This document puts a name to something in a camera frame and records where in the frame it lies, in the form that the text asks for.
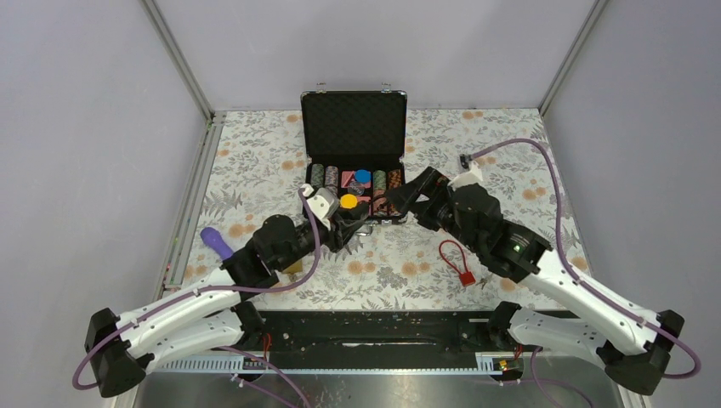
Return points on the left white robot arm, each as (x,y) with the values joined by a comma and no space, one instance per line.
(122,349)

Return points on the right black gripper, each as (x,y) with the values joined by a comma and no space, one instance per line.
(431,183)

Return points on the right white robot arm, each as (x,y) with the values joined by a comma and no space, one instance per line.
(608,331)

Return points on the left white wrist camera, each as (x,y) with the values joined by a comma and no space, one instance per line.
(322,203)

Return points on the floral tablecloth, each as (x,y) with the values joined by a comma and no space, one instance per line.
(261,161)

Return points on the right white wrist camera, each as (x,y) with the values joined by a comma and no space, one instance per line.
(470,177)

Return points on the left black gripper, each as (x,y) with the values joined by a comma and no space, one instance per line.
(342,228)

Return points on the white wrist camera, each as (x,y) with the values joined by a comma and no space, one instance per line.
(322,203)
(470,177)

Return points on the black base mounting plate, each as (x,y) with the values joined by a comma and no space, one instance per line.
(375,340)

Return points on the brass padlock long shackle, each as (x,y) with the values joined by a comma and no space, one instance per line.
(294,268)

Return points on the black poker chip case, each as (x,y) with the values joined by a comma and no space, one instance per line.
(352,131)

